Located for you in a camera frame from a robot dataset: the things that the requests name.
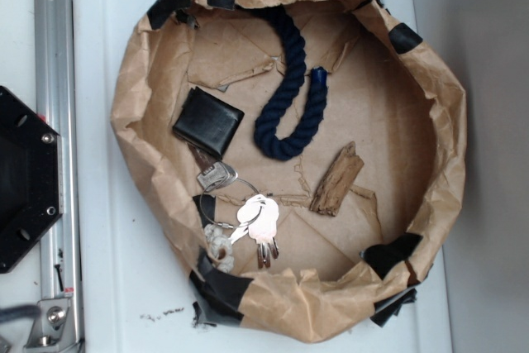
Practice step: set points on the brown wood chip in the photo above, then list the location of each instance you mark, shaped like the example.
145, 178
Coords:
336, 183

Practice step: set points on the brown paper bin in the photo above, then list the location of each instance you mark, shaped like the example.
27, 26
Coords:
311, 76

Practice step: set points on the silver key bunch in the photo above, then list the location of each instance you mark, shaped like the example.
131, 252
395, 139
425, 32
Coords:
256, 218

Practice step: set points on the black leather wallet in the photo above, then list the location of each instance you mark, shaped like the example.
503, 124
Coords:
207, 122

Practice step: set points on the white plastic tray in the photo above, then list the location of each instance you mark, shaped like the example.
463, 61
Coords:
136, 296

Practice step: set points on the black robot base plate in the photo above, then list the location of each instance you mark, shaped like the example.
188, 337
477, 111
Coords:
30, 179

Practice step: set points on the aluminium rail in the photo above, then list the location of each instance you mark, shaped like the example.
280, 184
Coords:
55, 100

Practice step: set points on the metal corner bracket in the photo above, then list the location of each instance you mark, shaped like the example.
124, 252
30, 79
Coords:
54, 329

